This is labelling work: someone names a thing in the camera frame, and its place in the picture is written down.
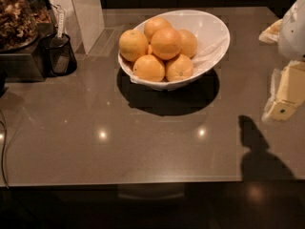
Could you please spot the black appliance base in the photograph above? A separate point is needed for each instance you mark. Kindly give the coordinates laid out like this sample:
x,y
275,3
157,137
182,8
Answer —
x,y
28,64

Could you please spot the white upright panel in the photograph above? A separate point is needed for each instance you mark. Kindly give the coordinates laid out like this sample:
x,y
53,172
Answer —
x,y
84,21

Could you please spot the glass jar of nuts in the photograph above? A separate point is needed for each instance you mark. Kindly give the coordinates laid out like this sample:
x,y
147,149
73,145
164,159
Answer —
x,y
19,20

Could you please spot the orange front left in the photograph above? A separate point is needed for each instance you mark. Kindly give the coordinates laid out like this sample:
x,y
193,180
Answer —
x,y
148,67

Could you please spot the black mesh cup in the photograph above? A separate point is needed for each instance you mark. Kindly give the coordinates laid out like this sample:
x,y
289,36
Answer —
x,y
59,56

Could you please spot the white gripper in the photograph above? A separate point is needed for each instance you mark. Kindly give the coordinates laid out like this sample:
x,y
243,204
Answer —
x,y
293,32

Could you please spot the orange far left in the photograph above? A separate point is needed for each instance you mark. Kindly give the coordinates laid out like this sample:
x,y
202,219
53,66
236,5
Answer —
x,y
133,44

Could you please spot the orange top centre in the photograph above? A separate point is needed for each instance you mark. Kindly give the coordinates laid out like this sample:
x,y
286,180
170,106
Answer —
x,y
166,43

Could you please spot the orange back top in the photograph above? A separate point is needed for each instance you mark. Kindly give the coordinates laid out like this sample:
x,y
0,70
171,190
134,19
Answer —
x,y
156,25

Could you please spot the small hidden middle orange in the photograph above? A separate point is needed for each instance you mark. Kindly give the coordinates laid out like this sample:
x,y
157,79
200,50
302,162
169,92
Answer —
x,y
150,49

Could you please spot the orange front right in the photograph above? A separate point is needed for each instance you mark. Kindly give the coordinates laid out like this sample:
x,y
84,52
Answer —
x,y
179,68

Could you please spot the white tilted bowl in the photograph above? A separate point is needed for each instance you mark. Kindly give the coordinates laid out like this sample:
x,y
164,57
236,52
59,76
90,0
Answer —
x,y
213,39

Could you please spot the white utensil in cup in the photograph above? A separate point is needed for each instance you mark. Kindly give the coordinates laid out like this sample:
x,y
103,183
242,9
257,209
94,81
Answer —
x,y
60,20

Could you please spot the orange back right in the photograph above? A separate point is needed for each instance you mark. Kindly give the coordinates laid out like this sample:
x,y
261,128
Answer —
x,y
189,43

